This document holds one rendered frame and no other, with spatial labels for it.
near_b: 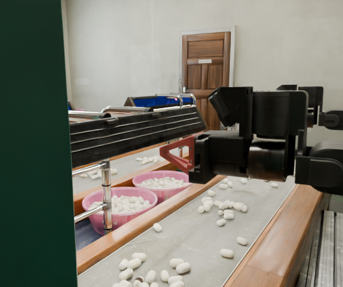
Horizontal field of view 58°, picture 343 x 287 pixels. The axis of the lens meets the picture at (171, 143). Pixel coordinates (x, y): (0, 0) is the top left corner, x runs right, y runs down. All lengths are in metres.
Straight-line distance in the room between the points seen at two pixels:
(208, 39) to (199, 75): 0.63
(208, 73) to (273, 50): 1.14
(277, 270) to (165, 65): 5.52
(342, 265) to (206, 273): 0.43
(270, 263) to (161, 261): 0.26
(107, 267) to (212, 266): 0.26
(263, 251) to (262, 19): 4.93
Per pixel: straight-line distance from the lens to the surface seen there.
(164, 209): 1.06
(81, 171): 0.81
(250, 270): 0.78
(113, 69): 6.78
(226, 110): 0.45
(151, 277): 0.75
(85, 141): 0.56
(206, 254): 0.86
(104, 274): 0.80
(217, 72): 5.62
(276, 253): 0.86
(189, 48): 5.85
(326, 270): 1.02
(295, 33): 5.44
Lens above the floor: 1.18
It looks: 11 degrees down
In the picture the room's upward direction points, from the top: straight up
